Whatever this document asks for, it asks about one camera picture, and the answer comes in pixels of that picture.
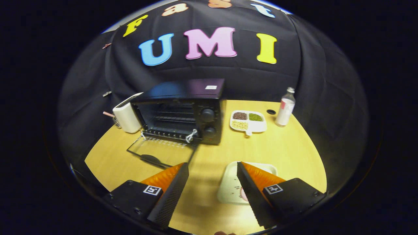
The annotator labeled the cream square plate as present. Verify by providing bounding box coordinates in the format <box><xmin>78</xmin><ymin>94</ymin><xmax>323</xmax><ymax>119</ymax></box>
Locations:
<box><xmin>217</xmin><ymin>161</ymin><xmax>278</xmax><ymax>205</ymax></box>

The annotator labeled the white divided dish of beans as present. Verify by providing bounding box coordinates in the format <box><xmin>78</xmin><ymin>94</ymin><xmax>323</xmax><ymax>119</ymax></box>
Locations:
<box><xmin>230</xmin><ymin>110</ymin><xmax>267</xmax><ymax>136</ymax></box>

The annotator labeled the white bread toaster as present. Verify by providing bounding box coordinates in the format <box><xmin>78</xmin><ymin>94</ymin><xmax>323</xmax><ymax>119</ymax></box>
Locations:
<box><xmin>113</xmin><ymin>92</ymin><xmax>144</xmax><ymax>133</ymax></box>

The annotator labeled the clear bottle with red label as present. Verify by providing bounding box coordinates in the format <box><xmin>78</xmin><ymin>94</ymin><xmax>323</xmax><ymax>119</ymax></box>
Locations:
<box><xmin>275</xmin><ymin>87</ymin><xmax>296</xmax><ymax>127</ymax></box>

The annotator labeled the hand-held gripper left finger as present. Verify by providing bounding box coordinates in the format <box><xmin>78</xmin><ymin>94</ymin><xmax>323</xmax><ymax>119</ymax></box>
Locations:
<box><xmin>104</xmin><ymin>162</ymin><xmax>190</xmax><ymax>229</ymax></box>

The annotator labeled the black toaster oven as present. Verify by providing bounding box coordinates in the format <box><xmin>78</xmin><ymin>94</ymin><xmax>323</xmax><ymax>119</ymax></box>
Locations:
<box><xmin>127</xmin><ymin>78</ymin><xmax>226</xmax><ymax>169</ymax></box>

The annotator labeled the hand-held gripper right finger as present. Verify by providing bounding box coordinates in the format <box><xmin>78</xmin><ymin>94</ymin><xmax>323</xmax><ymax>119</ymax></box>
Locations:
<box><xmin>237</xmin><ymin>161</ymin><xmax>327</xmax><ymax>229</ymax></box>

